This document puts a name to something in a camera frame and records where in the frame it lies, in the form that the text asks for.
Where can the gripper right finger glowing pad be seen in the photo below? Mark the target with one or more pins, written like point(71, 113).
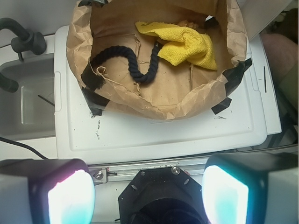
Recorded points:
point(251, 188)

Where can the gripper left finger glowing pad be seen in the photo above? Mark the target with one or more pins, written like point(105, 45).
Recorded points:
point(52, 191)

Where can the clear plastic bin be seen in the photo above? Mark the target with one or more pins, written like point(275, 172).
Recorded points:
point(28, 113)

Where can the brown paper bag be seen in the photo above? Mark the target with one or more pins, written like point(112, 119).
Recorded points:
point(118, 69)

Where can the yellow microfiber cloth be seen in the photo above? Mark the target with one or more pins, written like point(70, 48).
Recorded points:
point(182, 44)

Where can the brown woven object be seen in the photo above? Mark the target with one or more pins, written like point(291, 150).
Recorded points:
point(188, 24)

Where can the aluminium rail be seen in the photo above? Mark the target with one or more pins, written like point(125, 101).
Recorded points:
point(120, 172)

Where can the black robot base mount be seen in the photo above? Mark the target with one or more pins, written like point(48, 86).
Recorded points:
point(162, 199)

